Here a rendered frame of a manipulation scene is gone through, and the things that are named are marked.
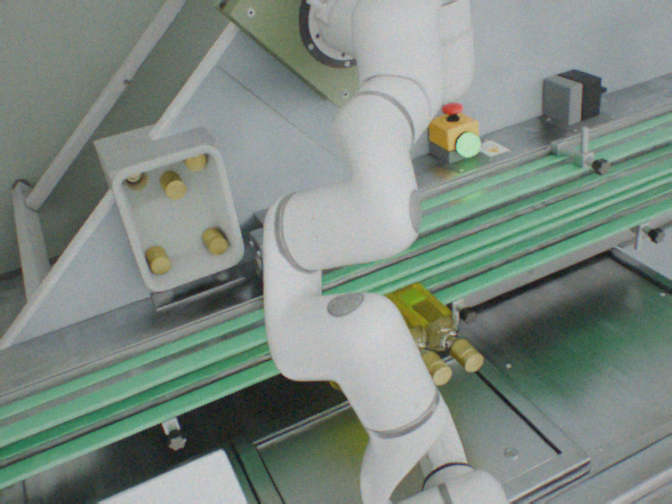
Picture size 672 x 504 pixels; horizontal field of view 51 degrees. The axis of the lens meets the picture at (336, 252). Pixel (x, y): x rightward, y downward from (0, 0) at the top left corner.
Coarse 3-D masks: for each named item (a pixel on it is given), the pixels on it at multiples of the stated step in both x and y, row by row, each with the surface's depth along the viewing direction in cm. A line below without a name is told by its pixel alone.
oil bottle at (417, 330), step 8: (384, 296) 121; (392, 296) 121; (400, 304) 118; (400, 312) 117; (408, 312) 116; (408, 320) 115; (416, 320) 114; (408, 328) 113; (416, 328) 113; (424, 328) 113; (416, 336) 112; (424, 336) 112; (416, 344) 111
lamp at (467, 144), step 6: (462, 132) 130; (468, 132) 130; (456, 138) 130; (462, 138) 129; (468, 138) 129; (474, 138) 129; (456, 144) 130; (462, 144) 129; (468, 144) 129; (474, 144) 129; (456, 150) 131; (462, 150) 129; (468, 150) 129; (474, 150) 130; (468, 156) 130
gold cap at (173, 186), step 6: (162, 174) 115; (168, 174) 114; (174, 174) 114; (162, 180) 114; (168, 180) 112; (174, 180) 112; (180, 180) 112; (162, 186) 113; (168, 186) 111; (174, 186) 112; (180, 186) 112; (168, 192) 112; (174, 192) 112; (180, 192) 113; (174, 198) 113; (180, 198) 113
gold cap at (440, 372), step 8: (432, 352) 109; (424, 360) 108; (432, 360) 107; (440, 360) 107; (432, 368) 106; (440, 368) 106; (448, 368) 106; (432, 376) 106; (440, 376) 106; (448, 376) 107; (440, 384) 107
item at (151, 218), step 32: (160, 160) 106; (128, 192) 114; (160, 192) 116; (192, 192) 118; (224, 192) 113; (128, 224) 108; (160, 224) 118; (192, 224) 121; (224, 224) 120; (192, 256) 121; (224, 256) 121; (160, 288) 116
